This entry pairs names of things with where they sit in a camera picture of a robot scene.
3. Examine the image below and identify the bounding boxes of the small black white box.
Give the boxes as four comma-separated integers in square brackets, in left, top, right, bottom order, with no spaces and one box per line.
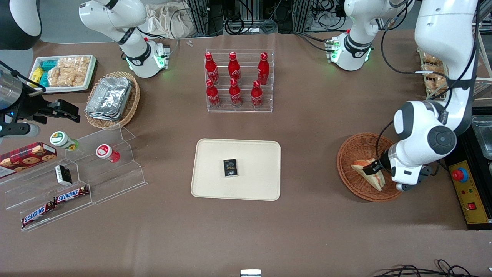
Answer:
[55,165,73,186]

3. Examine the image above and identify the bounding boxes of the clear acrylic bottle rack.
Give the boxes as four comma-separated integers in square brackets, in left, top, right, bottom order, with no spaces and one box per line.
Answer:
[205,49,275,113]

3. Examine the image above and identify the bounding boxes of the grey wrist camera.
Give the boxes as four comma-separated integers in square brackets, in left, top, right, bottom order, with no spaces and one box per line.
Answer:
[396,165,434,192]
[0,122,41,139]

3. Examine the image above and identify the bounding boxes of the clear rice cracker bag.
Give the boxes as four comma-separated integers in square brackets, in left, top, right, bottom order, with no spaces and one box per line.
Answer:
[48,66,75,87]
[58,57,91,87]

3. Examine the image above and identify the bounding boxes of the red lid snack cup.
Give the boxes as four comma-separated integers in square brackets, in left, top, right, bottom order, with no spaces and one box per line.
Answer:
[96,144,120,163]

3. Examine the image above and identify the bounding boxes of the brown wicker basket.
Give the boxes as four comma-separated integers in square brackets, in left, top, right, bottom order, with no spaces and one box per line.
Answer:
[337,133,404,202]

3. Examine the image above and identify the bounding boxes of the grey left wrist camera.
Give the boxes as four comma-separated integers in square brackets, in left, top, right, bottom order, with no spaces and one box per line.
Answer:
[396,165,434,192]

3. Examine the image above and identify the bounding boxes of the cream plastic tray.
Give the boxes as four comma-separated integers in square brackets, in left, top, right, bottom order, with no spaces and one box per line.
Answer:
[191,138,281,201]

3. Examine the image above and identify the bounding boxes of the triangular sandwich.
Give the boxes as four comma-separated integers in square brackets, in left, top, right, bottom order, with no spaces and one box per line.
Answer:
[351,158,386,192]

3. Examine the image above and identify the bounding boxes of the red cola bottle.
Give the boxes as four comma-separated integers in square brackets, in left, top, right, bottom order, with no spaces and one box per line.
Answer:
[206,79,221,108]
[258,52,270,86]
[251,80,264,108]
[205,52,219,85]
[228,52,241,83]
[229,78,243,107]

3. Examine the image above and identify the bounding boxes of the white cloth bag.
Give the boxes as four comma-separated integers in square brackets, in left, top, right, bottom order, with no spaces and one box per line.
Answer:
[144,3,197,39]

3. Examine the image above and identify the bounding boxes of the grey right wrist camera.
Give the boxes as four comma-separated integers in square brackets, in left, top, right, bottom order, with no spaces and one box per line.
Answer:
[0,122,41,139]

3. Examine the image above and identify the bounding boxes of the small black card box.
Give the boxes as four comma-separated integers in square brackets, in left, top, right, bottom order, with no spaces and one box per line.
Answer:
[223,159,238,178]

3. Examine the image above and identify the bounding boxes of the light wicker basket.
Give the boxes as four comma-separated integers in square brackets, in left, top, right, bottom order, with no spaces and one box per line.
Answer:
[85,71,140,130]

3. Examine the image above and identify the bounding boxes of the steel pan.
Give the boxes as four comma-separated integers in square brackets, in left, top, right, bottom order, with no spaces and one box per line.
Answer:
[470,115,492,160]

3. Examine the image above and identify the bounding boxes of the yellow emergency stop box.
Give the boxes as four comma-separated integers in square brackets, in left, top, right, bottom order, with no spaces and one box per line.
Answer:
[449,160,490,225]

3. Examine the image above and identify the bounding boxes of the metal wire rack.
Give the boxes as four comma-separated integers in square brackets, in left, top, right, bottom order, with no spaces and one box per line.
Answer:
[417,21,492,101]

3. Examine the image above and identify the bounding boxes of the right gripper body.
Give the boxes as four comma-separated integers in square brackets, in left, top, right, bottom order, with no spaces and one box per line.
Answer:
[0,65,50,125]

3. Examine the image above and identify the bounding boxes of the black coiled cable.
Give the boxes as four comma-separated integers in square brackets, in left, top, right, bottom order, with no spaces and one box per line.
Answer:
[224,15,245,36]

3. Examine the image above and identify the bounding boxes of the red cookie box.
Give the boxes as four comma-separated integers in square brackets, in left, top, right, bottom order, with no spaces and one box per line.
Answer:
[0,142,57,178]

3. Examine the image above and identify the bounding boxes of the black appliance base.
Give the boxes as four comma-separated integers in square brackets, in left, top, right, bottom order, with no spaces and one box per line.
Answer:
[457,107,492,231]

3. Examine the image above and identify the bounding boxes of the black base cable bundle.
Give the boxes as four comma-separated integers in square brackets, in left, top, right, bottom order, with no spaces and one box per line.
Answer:
[294,32,333,52]

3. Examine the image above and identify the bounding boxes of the green lid snack cup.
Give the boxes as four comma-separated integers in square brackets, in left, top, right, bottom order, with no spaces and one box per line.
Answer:
[50,131,79,151]

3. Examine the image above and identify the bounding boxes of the fried snack bag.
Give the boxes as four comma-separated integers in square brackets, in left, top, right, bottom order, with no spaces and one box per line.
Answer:
[421,54,450,93]

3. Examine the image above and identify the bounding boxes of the white rectangular snack tray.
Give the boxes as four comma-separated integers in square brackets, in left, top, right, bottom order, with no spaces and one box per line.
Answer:
[28,55,96,93]

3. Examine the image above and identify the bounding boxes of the clear acrylic stepped stand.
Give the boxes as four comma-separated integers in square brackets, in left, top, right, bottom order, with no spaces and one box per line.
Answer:
[0,124,148,232]

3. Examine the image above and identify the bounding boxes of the aluminium foil container stack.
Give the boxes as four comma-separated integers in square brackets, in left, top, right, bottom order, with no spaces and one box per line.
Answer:
[85,77,133,122]

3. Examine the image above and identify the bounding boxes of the snickers chocolate bar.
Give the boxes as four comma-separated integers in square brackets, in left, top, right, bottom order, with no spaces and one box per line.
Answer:
[21,202,56,227]
[53,186,90,204]

